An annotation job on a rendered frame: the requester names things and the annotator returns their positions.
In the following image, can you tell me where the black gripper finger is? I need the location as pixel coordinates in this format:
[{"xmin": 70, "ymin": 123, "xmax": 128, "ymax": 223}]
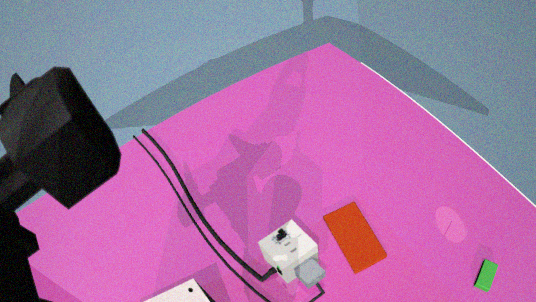
[{"xmin": 0, "ymin": 73, "xmax": 39, "ymax": 117}]

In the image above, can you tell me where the green rectangular block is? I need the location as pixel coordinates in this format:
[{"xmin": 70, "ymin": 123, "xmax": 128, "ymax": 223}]
[{"xmin": 474, "ymin": 259, "xmax": 498, "ymax": 292}]

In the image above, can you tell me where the orange rectangular box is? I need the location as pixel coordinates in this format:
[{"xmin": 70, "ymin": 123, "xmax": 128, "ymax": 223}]
[{"xmin": 323, "ymin": 202, "xmax": 387, "ymax": 274}]

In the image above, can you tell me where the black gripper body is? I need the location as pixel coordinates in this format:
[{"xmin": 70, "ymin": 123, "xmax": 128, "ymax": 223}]
[{"xmin": 0, "ymin": 66, "xmax": 122, "ymax": 302}]

